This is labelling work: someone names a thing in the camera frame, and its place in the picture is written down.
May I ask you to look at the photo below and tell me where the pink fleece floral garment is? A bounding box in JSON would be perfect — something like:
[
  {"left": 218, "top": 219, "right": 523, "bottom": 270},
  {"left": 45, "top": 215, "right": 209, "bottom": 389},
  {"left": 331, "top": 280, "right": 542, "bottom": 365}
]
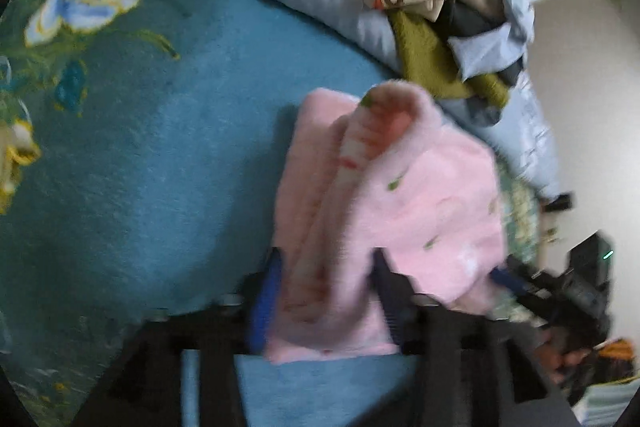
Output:
[{"left": 265, "top": 80, "right": 506, "bottom": 363}]

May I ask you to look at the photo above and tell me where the teal floral bed blanket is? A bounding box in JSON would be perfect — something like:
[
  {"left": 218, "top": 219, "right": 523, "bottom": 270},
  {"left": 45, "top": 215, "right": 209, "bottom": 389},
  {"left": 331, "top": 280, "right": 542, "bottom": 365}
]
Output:
[{"left": 0, "top": 0, "right": 544, "bottom": 427}]

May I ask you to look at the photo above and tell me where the olive green garment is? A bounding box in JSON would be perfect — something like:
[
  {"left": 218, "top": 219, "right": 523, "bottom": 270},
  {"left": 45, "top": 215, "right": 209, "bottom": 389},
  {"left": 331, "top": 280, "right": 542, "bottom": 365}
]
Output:
[{"left": 387, "top": 10, "right": 509, "bottom": 109}]

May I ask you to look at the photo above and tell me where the light blue grey garment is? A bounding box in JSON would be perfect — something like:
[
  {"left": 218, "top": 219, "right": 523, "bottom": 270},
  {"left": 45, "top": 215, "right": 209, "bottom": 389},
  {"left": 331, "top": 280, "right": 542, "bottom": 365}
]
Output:
[{"left": 447, "top": 23, "right": 534, "bottom": 87}]

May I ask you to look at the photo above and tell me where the black device by wall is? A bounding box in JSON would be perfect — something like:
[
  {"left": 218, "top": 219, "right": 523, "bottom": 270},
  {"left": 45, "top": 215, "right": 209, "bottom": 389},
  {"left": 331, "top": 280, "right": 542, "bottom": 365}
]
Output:
[{"left": 542, "top": 193, "right": 574, "bottom": 213}]

